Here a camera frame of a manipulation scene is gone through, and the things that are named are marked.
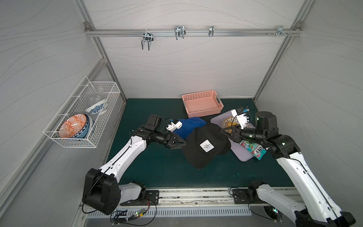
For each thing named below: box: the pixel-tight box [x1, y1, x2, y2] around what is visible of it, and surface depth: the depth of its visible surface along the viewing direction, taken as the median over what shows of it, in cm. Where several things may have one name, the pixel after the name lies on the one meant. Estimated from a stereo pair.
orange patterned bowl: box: [58, 113, 87, 139], surface depth 61 cm
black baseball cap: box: [182, 123, 232, 169], surface depth 66 cm
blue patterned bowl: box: [84, 98, 107, 115], surface depth 66 cm
